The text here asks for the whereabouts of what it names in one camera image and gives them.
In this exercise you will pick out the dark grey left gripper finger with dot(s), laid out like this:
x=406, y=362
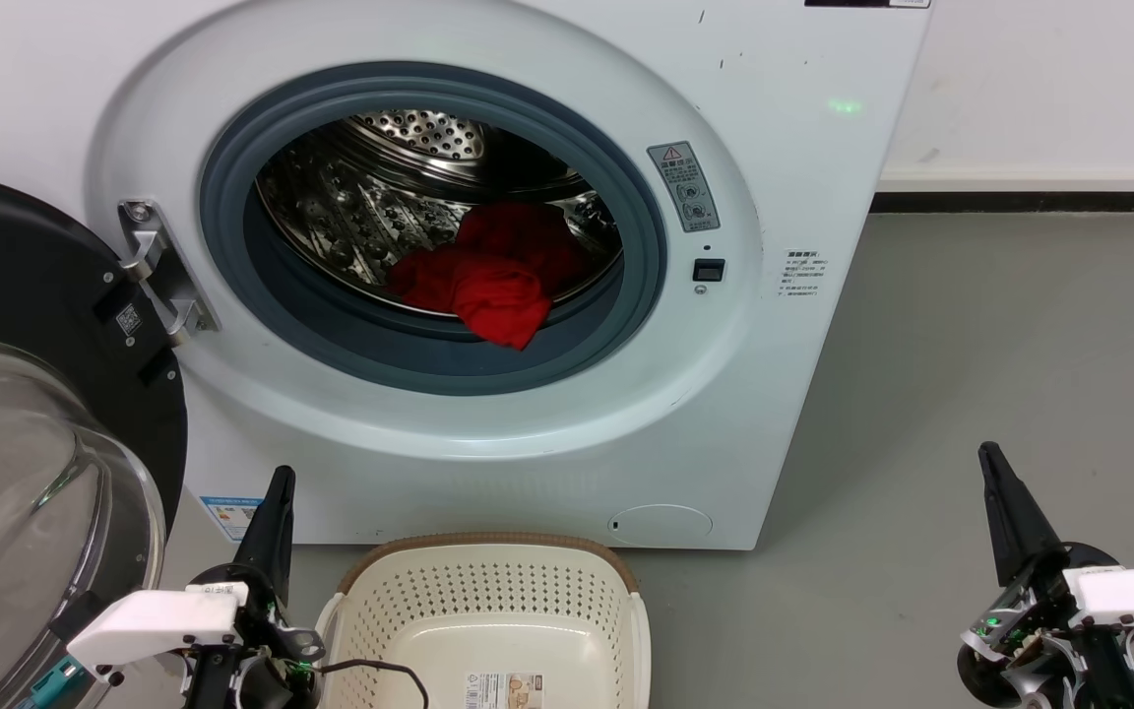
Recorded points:
x=257, y=547
x=283, y=551

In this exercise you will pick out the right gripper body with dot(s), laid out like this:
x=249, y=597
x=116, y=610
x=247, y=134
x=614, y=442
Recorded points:
x=1030, y=640

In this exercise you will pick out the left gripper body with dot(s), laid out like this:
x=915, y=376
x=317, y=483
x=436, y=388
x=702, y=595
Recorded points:
x=272, y=670

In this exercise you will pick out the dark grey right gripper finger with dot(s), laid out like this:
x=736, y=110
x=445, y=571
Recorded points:
x=996, y=522
x=1032, y=542

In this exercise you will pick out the cream perforated laundry basket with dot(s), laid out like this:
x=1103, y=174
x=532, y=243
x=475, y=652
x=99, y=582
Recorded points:
x=488, y=611

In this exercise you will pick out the printed paper product label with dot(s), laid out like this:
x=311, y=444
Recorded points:
x=503, y=691

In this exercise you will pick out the red cloth garment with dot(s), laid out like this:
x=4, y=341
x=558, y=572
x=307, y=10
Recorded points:
x=488, y=286

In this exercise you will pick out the stainless steel washing machine drum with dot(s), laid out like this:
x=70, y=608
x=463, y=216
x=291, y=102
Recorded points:
x=331, y=197

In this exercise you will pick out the black washer door with glass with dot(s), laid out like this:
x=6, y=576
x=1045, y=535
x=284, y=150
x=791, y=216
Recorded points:
x=26, y=266

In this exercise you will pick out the black device edge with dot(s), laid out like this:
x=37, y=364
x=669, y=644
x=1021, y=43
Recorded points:
x=867, y=3

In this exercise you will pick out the blue energy label sticker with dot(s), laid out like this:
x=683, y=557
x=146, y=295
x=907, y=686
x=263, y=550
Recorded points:
x=227, y=517

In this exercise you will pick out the teal plastic piece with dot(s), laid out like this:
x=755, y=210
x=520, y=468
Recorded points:
x=55, y=684

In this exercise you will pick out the white front-load washing machine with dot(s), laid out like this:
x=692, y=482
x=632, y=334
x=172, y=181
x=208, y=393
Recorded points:
x=803, y=394

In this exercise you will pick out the QR code sticker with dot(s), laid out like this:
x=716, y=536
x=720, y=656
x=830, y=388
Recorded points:
x=129, y=320

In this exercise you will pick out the white text label sticker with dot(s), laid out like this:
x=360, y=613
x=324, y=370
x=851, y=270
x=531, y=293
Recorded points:
x=802, y=273

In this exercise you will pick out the silver door hinge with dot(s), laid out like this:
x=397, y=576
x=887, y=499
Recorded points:
x=149, y=248

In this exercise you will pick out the black baseboard strip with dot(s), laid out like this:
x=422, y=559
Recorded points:
x=1020, y=201

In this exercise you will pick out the round white filter cover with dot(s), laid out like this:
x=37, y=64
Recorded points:
x=661, y=525

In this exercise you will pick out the grey rubber door gasket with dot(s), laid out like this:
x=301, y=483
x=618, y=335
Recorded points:
x=224, y=207

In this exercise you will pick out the black door latch slot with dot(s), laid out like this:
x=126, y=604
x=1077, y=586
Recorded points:
x=709, y=270

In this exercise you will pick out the grey warning sticker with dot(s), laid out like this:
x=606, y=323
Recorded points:
x=684, y=187

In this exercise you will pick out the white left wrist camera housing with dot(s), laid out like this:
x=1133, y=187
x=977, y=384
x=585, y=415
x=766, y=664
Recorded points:
x=154, y=620

